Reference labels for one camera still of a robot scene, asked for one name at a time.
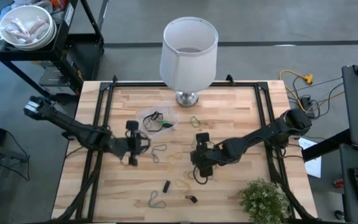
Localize clear bag of food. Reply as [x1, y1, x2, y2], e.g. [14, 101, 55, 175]
[0, 17, 51, 44]

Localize grey box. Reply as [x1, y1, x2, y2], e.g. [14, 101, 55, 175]
[39, 66, 71, 88]

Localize white bowl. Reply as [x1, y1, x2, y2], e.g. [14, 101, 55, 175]
[0, 5, 57, 51]

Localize clear plastic bin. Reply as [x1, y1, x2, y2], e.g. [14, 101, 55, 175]
[135, 105, 179, 139]

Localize orange cardboard box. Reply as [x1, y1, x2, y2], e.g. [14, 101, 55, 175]
[50, 0, 70, 9]

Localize artificial green potted plant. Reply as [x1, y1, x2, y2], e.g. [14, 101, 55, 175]
[239, 177, 290, 224]

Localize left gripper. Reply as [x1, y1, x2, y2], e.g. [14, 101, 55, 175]
[110, 120, 141, 166]

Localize black metal table frame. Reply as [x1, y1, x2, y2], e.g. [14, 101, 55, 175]
[75, 74, 293, 222]

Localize yellow extension cable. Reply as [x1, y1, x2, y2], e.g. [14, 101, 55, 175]
[278, 70, 345, 114]

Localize blue rubber band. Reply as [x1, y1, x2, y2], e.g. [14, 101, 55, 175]
[147, 190, 167, 209]
[150, 144, 168, 164]

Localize white paper sheet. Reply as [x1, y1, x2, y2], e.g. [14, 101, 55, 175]
[297, 136, 322, 179]

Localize black utility cart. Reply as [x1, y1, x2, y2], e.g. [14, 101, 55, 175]
[0, 0, 105, 105]

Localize black cable bundle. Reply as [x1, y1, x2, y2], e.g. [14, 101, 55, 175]
[53, 152, 103, 222]
[270, 149, 317, 222]

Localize white cart label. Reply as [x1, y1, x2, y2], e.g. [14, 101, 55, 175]
[63, 2, 75, 27]

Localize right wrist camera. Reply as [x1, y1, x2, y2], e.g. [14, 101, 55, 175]
[190, 149, 200, 166]

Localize black power adapter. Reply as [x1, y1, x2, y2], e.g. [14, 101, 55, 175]
[300, 96, 316, 119]

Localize white shade silver table lamp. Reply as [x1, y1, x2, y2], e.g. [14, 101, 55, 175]
[159, 16, 219, 108]

